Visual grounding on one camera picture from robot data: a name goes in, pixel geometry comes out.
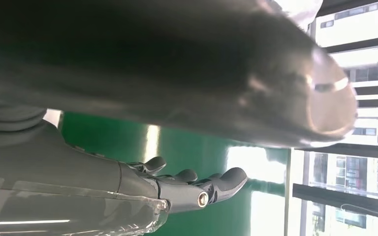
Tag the green conveyor belt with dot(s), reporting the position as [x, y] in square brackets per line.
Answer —
[192, 153]

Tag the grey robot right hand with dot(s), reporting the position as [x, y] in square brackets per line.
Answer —
[62, 182]

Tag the window wall with dark frames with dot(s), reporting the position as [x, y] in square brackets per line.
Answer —
[371, 42]

